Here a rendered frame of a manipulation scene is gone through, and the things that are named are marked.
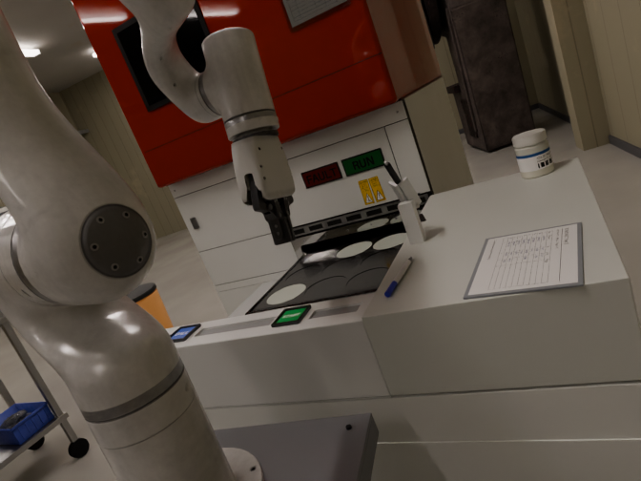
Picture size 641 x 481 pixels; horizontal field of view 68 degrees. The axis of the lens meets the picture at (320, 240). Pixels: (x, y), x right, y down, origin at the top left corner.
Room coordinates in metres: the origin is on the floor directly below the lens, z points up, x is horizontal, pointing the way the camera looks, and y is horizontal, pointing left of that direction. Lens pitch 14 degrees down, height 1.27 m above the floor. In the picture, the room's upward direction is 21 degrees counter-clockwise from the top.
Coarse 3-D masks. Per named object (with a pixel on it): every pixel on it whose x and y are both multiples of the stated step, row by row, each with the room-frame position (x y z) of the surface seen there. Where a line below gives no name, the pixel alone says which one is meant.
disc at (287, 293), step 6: (282, 288) 1.13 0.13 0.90; (288, 288) 1.12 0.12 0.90; (294, 288) 1.10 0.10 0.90; (300, 288) 1.08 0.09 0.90; (276, 294) 1.11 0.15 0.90; (282, 294) 1.09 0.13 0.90; (288, 294) 1.08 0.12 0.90; (294, 294) 1.06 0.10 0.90; (270, 300) 1.09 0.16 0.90; (276, 300) 1.07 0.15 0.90; (282, 300) 1.05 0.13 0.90; (288, 300) 1.04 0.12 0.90
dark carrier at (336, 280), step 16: (368, 240) 1.25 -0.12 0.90; (320, 256) 1.28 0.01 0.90; (336, 256) 1.23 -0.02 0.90; (352, 256) 1.17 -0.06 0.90; (368, 256) 1.13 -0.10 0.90; (384, 256) 1.08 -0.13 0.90; (304, 272) 1.20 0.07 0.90; (320, 272) 1.14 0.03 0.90; (336, 272) 1.10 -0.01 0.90; (352, 272) 1.06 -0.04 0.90; (368, 272) 1.02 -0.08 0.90; (384, 272) 0.98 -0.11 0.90; (320, 288) 1.03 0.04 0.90; (336, 288) 1.00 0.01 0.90; (352, 288) 0.96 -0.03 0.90; (368, 288) 0.93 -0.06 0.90; (272, 304) 1.05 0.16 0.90
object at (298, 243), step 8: (384, 216) 1.27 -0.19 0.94; (392, 216) 1.26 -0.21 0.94; (400, 216) 1.25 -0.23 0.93; (352, 224) 1.32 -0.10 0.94; (360, 224) 1.31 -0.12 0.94; (368, 224) 1.30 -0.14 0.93; (376, 224) 1.29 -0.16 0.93; (384, 224) 1.27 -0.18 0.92; (320, 232) 1.37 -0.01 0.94; (328, 232) 1.36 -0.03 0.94; (336, 232) 1.34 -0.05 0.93; (344, 232) 1.33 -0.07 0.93; (352, 232) 1.32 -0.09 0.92; (296, 240) 1.41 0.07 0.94; (304, 240) 1.39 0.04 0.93; (312, 240) 1.38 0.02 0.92; (296, 248) 1.41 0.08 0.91
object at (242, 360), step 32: (224, 320) 0.90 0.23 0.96; (256, 320) 0.84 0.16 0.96; (320, 320) 0.72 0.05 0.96; (352, 320) 0.68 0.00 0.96; (192, 352) 0.84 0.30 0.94; (224, 352) 0.80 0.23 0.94; (256, 352) 0.77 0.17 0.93; (288, 352) 0.74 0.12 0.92; (320, 352) 0.71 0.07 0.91; (352, 352) 0.68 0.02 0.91; (224, 384) 0.82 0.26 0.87; (256, 384) 0.78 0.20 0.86; (288, 384) 0.75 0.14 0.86; (320, 384) 0.72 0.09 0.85; (352, 384) 0.69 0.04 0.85; (384, 384) 0.67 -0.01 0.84
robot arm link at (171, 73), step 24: (120, 0) 0.70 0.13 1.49; (144, 0) 0.68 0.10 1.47; (168, 0) 0.69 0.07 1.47; (192, 0) 0.71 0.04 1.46; (144, 24) 0.71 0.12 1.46; (168, 24) 0.71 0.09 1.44; (144, 48) 0.74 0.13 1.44; (168, 48) 0.76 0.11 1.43; (168, 72) 0.78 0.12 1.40; (192, 72) 0.83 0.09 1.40; (168, 96) 0.80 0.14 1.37; (192, 96) 0.81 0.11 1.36
